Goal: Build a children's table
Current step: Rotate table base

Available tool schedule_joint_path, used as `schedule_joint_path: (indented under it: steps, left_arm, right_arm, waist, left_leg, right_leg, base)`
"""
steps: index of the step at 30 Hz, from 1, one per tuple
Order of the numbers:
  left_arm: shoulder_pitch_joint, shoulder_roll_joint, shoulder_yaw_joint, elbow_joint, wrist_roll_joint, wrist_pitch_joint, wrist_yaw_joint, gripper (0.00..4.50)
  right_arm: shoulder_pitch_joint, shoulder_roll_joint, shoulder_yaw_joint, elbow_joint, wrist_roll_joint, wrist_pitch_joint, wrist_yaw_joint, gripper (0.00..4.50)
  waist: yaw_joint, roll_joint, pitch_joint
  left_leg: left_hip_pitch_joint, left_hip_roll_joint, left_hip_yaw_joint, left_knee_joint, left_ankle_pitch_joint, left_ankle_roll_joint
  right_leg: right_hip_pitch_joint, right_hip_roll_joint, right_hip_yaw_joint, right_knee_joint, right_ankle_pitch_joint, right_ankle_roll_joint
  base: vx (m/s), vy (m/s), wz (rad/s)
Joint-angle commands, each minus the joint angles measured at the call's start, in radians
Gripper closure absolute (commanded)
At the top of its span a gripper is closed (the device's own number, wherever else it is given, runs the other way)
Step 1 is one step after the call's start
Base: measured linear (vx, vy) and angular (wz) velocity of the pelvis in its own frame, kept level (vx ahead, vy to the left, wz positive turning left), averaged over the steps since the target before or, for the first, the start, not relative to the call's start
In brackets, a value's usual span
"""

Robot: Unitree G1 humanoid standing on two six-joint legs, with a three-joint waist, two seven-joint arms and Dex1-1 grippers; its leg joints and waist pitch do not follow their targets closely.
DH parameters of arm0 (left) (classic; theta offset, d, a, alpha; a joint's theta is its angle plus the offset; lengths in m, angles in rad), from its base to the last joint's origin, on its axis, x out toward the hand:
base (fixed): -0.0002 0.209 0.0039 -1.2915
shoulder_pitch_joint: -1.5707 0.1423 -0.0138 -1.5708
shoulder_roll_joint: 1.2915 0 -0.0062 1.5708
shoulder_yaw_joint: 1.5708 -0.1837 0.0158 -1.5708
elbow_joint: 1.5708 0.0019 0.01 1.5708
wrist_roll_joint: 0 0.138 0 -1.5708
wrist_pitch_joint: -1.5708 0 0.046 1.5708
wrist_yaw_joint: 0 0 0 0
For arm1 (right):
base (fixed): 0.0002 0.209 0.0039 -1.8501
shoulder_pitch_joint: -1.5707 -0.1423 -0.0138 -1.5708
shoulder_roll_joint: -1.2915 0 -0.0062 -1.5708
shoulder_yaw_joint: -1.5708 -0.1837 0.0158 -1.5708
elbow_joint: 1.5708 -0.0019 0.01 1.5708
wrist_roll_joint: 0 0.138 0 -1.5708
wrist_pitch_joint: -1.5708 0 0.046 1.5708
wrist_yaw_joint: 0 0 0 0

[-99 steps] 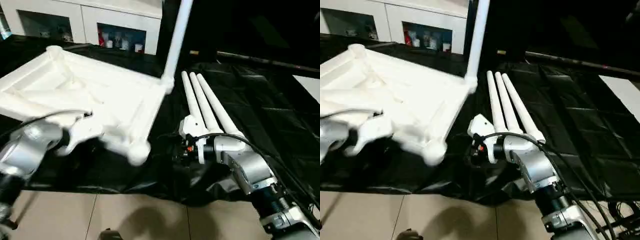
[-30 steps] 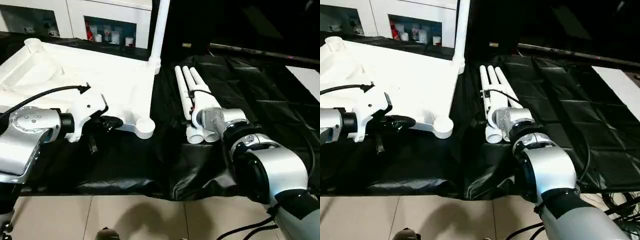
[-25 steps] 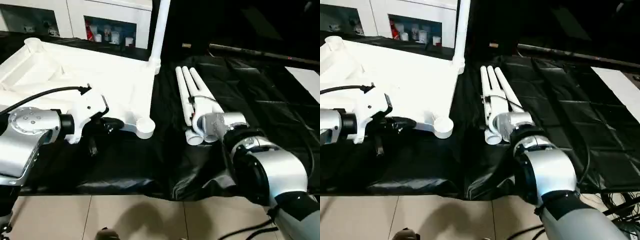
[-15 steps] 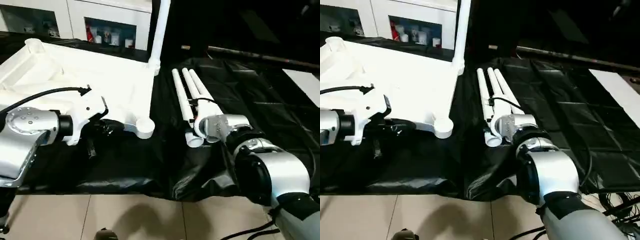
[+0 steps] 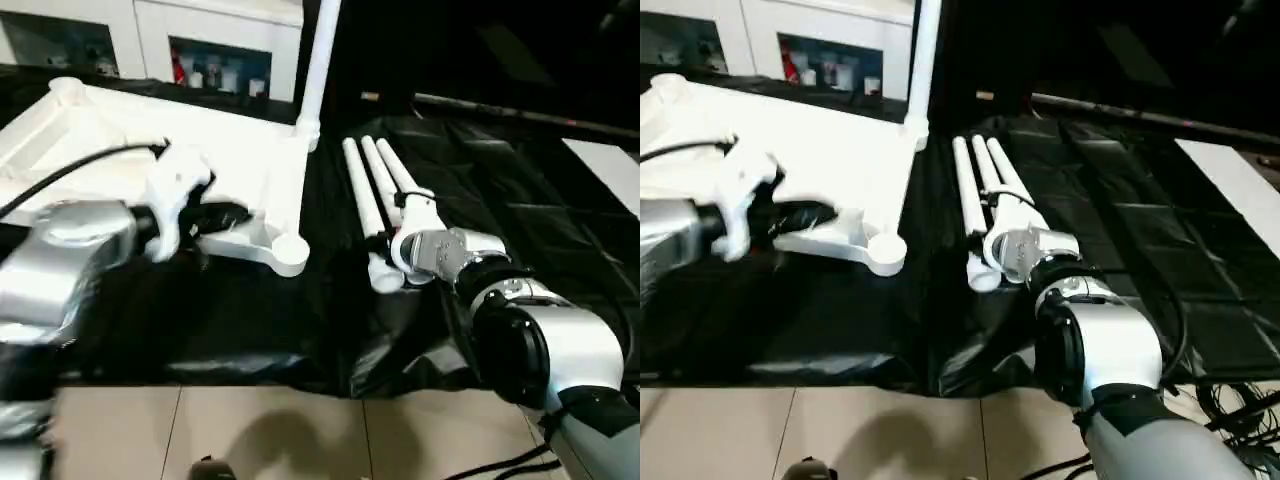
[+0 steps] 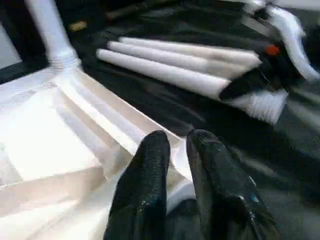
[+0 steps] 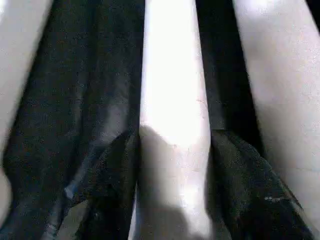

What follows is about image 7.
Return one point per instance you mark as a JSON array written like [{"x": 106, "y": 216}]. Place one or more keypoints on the black work mat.
[{"x": 87, "y": 75}]

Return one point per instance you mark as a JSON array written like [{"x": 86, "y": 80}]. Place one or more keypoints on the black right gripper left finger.
[{"x": 112, "y": 187}]

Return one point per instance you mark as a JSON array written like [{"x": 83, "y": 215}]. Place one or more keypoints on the white plastic table leg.
[
  {"x": 287, "y": 75},
  {"x": 172, "y": 75}
]

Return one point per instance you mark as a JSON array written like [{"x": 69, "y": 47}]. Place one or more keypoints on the white plastic table top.
[{"x": 15, "y": 50}]

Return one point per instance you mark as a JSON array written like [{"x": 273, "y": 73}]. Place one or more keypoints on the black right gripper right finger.
[{"x": 245, "y": 195}]

